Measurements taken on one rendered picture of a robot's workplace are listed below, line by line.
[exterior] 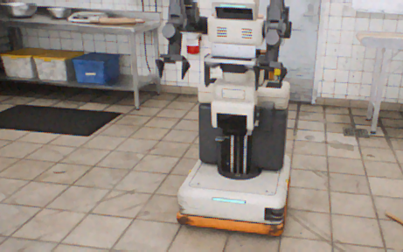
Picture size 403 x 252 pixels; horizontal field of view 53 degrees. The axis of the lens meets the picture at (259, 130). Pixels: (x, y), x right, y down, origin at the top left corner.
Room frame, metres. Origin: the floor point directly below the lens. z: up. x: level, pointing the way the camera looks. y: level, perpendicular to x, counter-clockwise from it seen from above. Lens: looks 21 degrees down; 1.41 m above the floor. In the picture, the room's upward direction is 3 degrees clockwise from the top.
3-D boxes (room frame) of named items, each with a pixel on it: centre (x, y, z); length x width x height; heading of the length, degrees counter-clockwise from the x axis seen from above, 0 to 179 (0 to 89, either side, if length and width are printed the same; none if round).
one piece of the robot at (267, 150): (2.31, 0.10, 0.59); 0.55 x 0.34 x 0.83; 83
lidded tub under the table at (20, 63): (4.58, 2.75, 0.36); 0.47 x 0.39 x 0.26; 171
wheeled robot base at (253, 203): (2.22, 0.11, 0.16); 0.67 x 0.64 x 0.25; 173
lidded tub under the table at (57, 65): (4.53, 2.35, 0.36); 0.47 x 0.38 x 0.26; 173
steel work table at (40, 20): (4.51, 2.20, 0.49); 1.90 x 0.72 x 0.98; 83
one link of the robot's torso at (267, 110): (2.05, 0.07, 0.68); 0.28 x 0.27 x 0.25; 83
